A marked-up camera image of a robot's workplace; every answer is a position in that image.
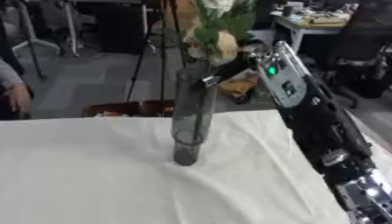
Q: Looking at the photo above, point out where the tan bag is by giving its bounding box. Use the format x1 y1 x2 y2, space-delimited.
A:
217 72 263 101

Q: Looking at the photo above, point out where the black office chair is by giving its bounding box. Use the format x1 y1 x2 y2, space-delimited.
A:
325 0 392 100

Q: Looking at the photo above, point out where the white artificial flower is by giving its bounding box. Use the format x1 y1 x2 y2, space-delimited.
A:
194 0 257 45

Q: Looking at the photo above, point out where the white metal stand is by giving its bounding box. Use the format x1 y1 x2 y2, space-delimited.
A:
10 0 83 58

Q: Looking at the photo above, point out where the tall clear glass vase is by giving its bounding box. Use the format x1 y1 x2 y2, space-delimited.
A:
170 61 221 167

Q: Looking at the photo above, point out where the person's hand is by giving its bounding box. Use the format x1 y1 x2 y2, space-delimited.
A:
7 83 34 116

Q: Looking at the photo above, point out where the white desk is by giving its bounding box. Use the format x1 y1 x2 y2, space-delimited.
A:
270 2 359 54

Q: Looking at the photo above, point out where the black tripod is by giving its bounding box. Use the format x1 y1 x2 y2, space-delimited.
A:
123 0 175 103

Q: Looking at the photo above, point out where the brown wooden chair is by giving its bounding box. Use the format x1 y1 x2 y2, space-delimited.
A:
80 99 178 118

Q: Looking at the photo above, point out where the peach artificial flower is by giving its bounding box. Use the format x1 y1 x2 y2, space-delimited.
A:
185 28 242 67

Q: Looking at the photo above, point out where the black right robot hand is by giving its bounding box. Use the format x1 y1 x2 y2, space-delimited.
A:
200 40 270 89

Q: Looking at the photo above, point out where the orange artificial flower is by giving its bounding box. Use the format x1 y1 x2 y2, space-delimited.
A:
171 0 202 42

